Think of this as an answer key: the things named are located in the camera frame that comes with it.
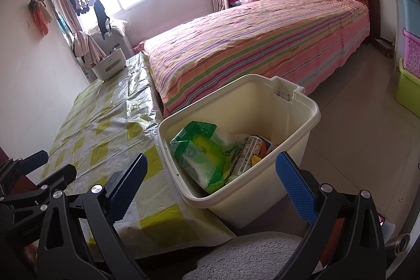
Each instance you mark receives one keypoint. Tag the small blue packet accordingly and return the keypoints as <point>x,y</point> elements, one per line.
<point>268,145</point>

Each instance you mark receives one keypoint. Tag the orange cloth on hook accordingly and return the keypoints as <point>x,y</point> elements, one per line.
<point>41,17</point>

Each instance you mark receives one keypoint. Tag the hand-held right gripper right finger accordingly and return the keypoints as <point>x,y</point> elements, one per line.
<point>295,191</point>

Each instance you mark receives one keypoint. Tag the yellow checked plastic tablecloth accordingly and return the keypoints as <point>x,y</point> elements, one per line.
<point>98,122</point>

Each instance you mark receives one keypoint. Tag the white cabinet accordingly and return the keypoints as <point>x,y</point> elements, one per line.
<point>119,39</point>

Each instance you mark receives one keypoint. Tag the wooden block on floor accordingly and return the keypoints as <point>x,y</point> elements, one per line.
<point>383,48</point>

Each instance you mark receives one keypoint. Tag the small hanger with socks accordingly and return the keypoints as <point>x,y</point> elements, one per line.
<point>82,2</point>

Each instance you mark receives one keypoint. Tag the blue storage box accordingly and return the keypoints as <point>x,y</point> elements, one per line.
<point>410,14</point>

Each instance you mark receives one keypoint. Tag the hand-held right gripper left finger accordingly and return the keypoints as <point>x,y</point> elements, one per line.
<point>126,188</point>

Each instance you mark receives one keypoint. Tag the green plastic wrapper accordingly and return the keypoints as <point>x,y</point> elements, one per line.
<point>200,155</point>

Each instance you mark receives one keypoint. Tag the white printed wrapper packet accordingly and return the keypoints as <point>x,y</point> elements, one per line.
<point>247,155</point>

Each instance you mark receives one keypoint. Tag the cream plastic bin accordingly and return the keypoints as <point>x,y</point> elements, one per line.
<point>262,103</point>

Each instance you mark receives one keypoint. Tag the striped pink bed sheet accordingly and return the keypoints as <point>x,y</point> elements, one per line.
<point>256,43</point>

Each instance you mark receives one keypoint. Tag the green storage box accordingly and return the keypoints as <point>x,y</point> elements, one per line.
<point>408,93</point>

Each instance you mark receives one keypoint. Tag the small yellow scrap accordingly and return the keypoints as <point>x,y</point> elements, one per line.
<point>256,159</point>

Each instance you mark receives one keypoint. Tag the black hanging garment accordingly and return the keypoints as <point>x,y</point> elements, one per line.
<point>101,16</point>

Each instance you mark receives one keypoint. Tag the purple storage basket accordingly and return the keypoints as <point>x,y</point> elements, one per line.
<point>412,53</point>

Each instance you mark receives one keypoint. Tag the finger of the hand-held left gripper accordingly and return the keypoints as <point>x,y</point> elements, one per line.
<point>32,158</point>
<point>60,176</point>

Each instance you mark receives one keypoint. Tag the white storage caddy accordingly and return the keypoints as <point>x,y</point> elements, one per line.
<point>110,65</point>

